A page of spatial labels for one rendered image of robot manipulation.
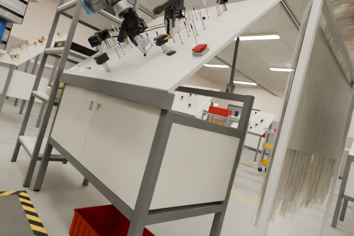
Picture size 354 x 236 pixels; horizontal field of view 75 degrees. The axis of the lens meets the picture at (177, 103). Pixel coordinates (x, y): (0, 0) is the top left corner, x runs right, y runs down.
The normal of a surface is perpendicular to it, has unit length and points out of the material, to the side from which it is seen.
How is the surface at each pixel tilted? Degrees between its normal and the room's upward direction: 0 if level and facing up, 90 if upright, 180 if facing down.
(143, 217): 90
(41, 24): 90
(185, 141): 90
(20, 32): 90
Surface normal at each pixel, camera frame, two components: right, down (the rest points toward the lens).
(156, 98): -0.69, -0.22
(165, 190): 0.68, 0.15
